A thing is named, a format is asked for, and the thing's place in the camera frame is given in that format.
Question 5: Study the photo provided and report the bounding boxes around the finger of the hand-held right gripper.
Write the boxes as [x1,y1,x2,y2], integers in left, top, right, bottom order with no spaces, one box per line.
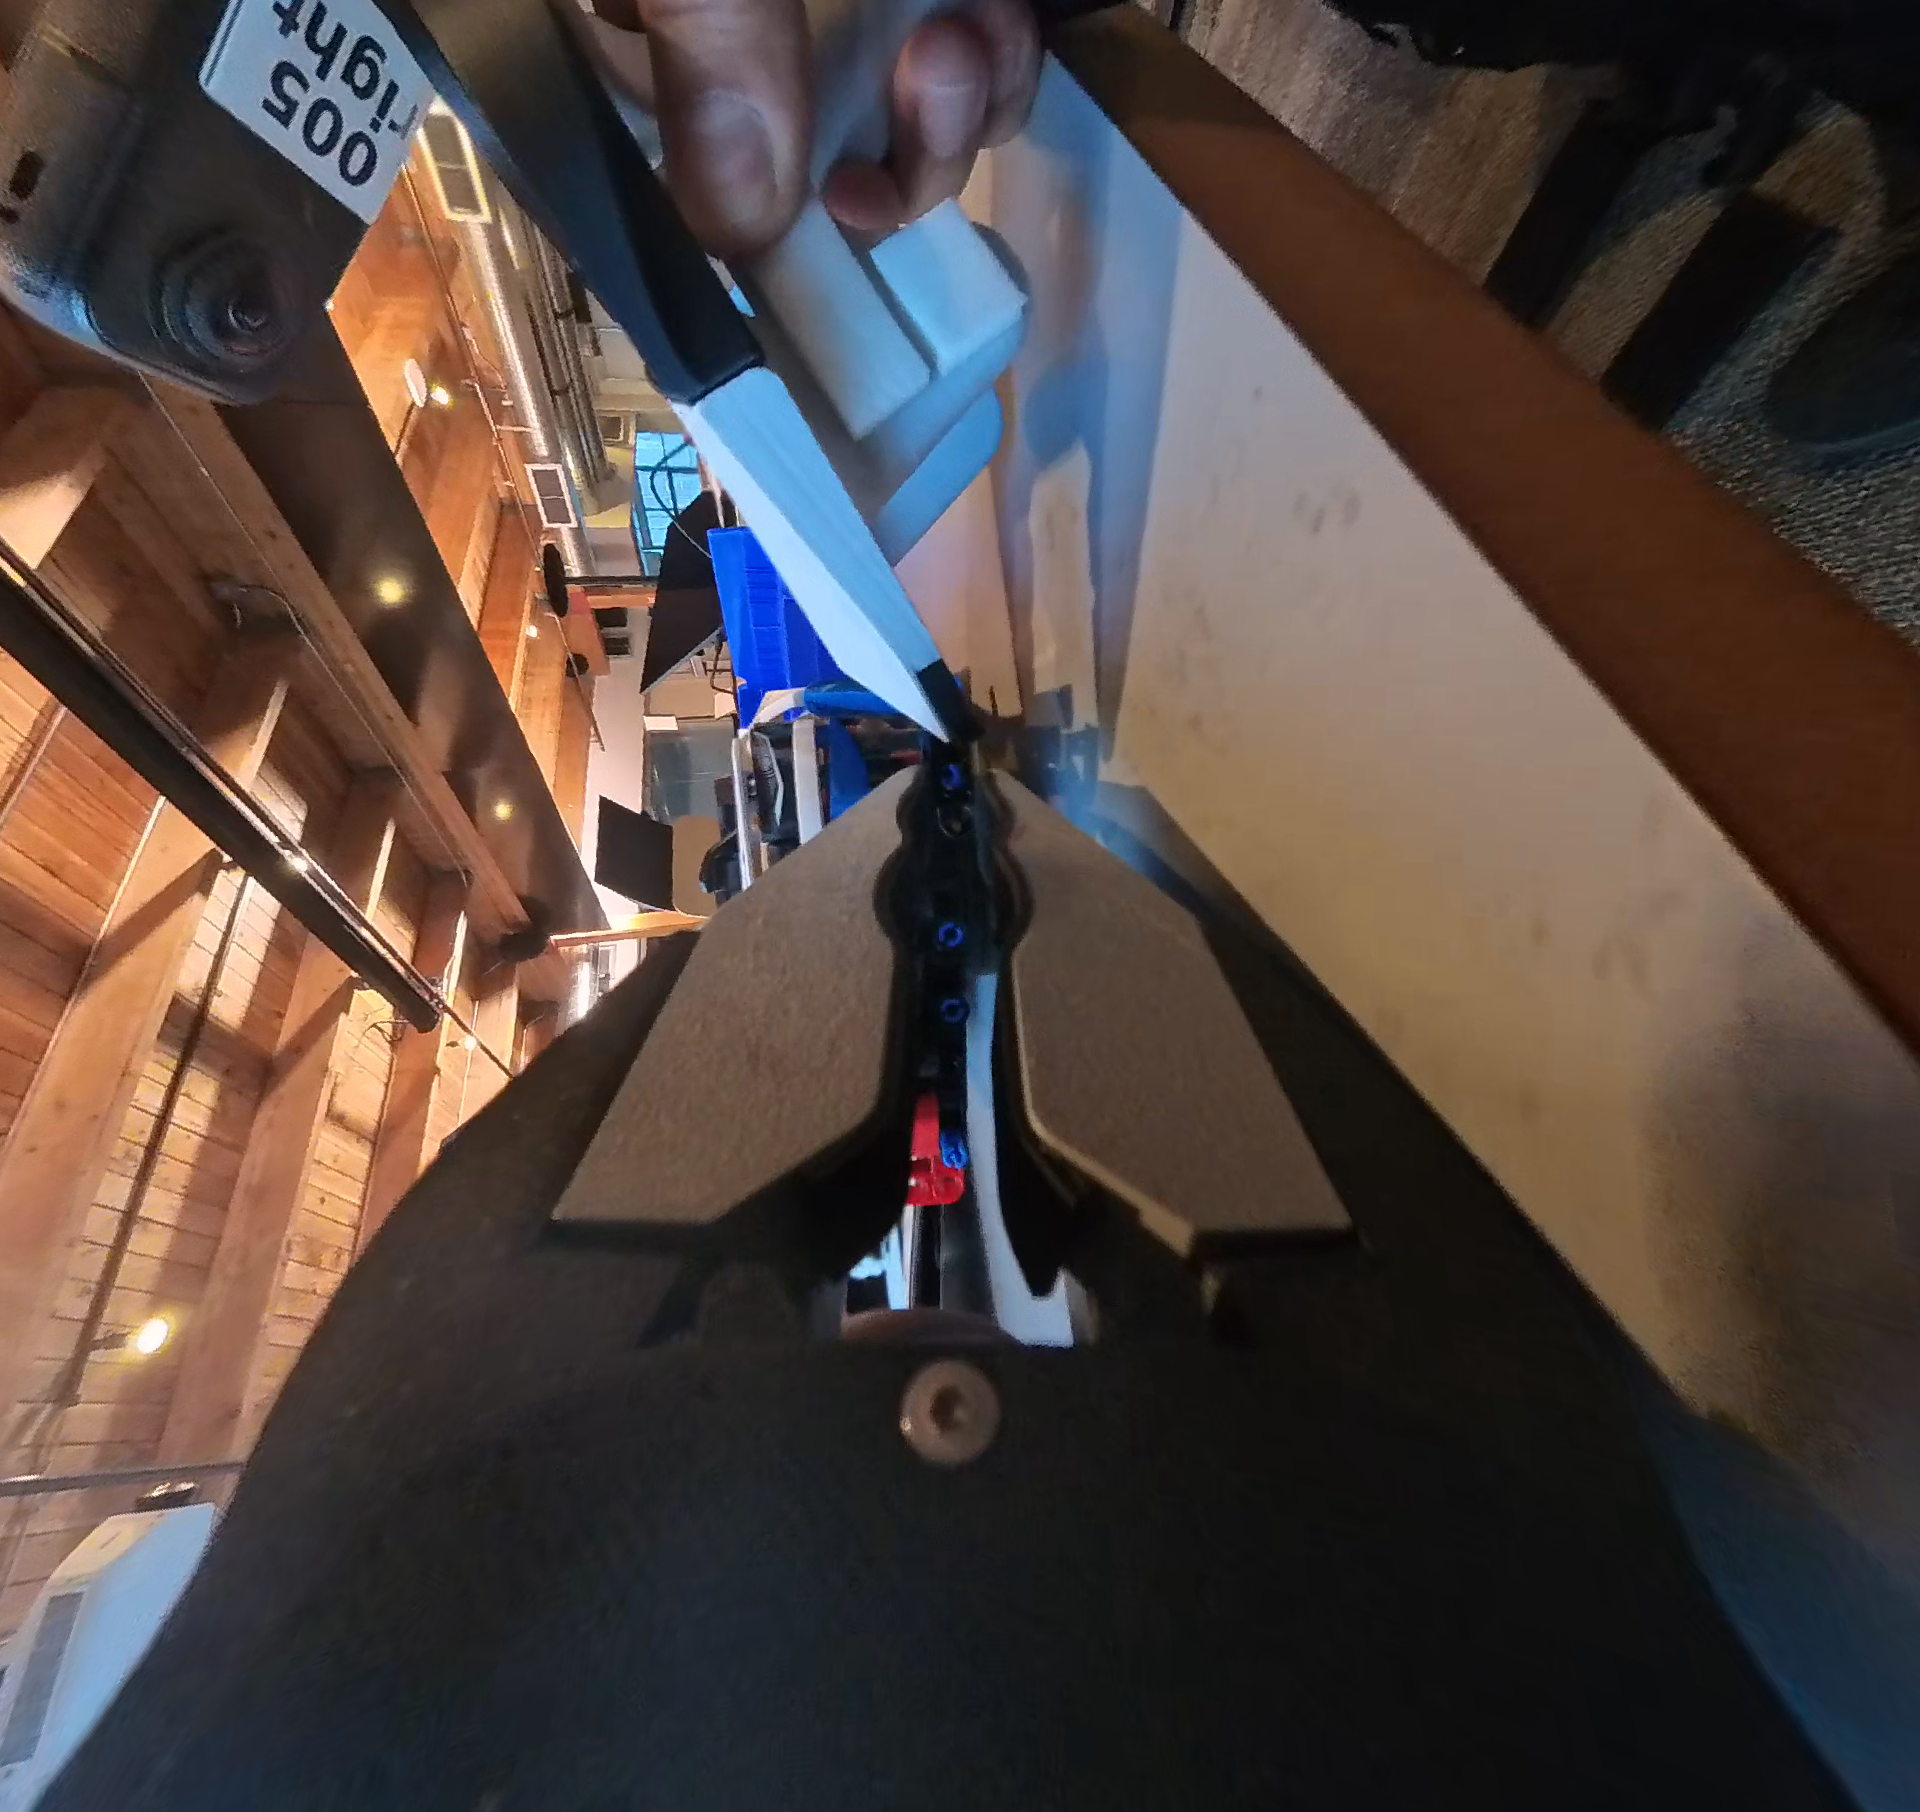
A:
[867,386,1009,572]
[667,361,988,745]

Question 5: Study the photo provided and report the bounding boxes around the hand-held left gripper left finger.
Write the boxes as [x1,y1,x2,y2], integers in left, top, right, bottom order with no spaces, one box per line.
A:
[551,769,936,1282]

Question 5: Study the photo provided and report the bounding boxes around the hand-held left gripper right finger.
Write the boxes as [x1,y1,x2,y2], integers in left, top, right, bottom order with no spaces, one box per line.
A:
[978,769,1356,1296]

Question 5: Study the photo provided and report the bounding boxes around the toy brick race car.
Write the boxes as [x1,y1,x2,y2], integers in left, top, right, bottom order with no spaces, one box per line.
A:
[733,673,1119,1353]

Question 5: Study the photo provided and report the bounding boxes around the grey desk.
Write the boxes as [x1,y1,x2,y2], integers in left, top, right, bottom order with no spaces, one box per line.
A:
[900,57,1920,1484]

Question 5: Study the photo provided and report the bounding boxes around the person's right hand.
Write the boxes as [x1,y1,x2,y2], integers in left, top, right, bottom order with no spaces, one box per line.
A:
[626,0,1048,257]

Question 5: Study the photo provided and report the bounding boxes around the blue plastic bin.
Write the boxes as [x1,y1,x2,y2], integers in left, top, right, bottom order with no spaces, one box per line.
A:
[708,527,841,696]

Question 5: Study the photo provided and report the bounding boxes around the black monitor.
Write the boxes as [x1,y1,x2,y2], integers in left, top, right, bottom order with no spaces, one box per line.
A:
[640,493,725,691]

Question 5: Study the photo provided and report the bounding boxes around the black ceiling pipe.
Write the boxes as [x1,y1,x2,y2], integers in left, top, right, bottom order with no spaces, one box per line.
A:
[0,546,454,1037]

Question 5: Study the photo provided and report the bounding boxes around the white ceiling unit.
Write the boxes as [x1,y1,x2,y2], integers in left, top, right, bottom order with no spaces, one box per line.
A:
[0,1504,220,1806]

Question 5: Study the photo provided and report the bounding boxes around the black wall screen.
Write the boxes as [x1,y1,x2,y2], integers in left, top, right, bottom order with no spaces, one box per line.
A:
[593,796,676,906]

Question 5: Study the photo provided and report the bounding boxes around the silver ventilation duct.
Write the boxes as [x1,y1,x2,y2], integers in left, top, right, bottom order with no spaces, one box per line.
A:
[428,117,609,525]

